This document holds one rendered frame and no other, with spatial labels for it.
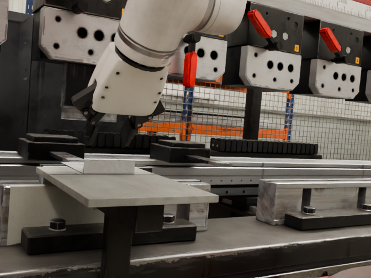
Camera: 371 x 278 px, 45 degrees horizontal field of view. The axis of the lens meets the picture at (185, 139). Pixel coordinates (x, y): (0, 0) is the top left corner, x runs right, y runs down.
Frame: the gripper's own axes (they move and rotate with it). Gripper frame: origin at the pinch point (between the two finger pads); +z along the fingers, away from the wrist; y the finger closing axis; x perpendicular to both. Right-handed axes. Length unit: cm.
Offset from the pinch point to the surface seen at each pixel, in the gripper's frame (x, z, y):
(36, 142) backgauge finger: -17.6, 20.8, 5.2
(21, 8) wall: -402, 205, -62
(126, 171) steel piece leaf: 5.0, 3.9, -2.8
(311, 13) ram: -22, -18, -47
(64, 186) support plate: 11.9, -0.9, 9.5
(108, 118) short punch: -7.7, 4.1, -2.9
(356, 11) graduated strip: -24, -21, -61
